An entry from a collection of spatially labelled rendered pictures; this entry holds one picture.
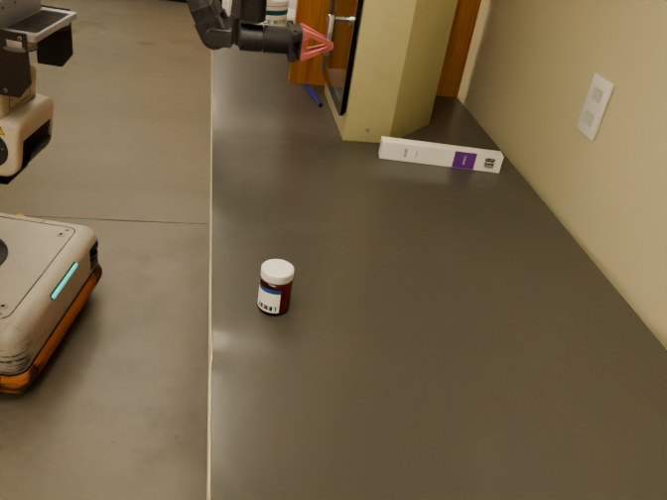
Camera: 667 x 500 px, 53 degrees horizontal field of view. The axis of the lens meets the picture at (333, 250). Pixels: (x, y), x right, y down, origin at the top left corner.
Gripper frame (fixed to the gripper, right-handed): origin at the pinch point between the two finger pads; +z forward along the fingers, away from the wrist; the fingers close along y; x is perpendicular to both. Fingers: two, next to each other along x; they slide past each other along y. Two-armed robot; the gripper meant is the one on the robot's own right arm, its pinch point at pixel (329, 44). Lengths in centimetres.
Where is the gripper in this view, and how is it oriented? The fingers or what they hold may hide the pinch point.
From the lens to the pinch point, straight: 154.6
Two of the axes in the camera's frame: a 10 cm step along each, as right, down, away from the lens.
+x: -1.3, 8.4, 5.3
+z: 9.8, 0.3, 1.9
